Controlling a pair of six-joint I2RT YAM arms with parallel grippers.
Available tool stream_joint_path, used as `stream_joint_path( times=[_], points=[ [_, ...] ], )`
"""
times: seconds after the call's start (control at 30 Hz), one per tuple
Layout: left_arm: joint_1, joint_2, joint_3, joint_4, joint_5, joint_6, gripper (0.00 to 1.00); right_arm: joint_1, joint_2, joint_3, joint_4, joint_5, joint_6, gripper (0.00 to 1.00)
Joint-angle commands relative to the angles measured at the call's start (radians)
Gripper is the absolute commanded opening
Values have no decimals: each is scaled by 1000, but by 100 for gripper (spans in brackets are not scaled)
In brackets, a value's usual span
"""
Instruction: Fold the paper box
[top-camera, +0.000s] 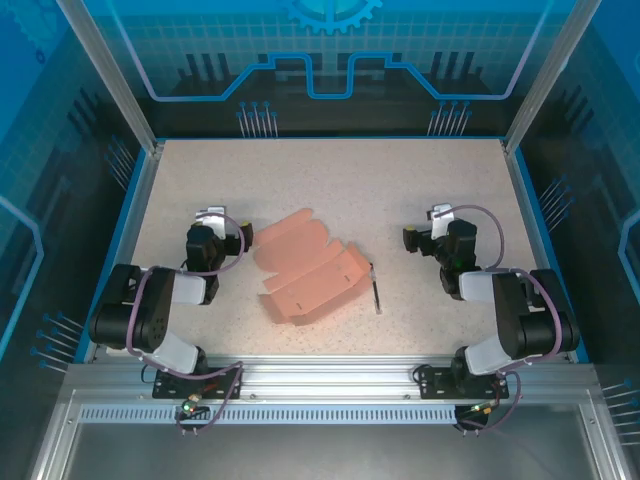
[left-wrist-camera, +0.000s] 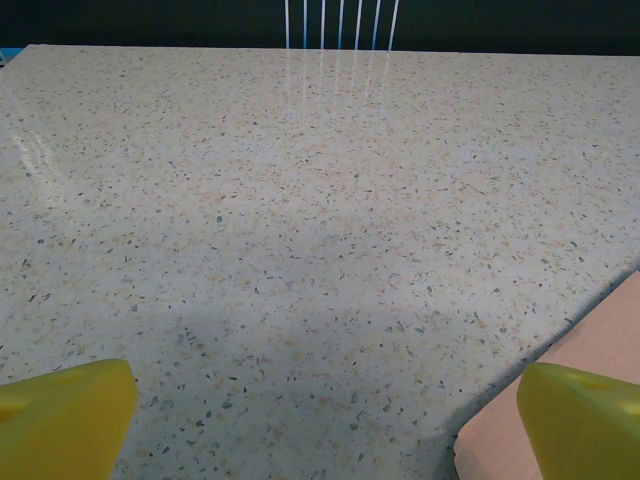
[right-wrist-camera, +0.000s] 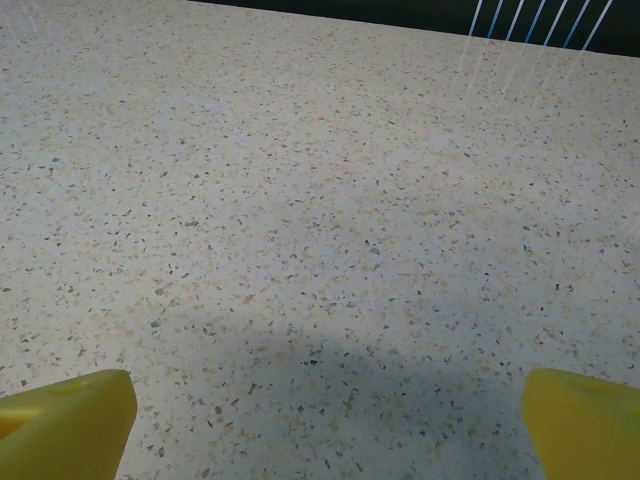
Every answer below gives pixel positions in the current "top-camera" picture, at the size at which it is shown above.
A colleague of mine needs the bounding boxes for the pink cardboard paper box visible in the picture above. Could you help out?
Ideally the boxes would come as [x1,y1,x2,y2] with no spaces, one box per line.
[252,208,374,327]

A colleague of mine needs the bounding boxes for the thin black pen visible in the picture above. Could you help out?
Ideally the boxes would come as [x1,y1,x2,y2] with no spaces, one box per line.
[368,262,385,316]

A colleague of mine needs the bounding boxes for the grey metal base tray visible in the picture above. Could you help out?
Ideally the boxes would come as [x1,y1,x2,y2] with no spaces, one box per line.
[29,389,626,480]

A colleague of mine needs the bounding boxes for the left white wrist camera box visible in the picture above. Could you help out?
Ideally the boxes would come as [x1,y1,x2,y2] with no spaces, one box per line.
[193,204,227,235]

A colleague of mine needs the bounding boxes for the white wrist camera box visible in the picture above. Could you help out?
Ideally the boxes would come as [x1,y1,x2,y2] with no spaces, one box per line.
[425,202,457,239]
[193,204,227,235]

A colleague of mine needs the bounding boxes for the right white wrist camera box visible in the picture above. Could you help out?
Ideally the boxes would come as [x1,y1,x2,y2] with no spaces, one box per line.
[425,202,457,239]

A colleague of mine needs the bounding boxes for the aluminium table side rail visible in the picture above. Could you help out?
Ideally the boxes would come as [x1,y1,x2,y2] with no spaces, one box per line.
[94,142,166,362]
[502,142,572,362]

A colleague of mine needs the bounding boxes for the wide aluminium base rail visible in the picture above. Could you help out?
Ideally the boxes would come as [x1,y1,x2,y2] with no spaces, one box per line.
[64,355,599,406]

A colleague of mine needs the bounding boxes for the aluminium frame post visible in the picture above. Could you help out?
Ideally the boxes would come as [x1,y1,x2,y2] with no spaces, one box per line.
[502,0,586,156]
[55,0,166,156]

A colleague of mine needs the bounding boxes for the slotted grey cable duct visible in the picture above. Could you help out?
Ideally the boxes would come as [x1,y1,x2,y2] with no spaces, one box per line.
[77,405,464,425]

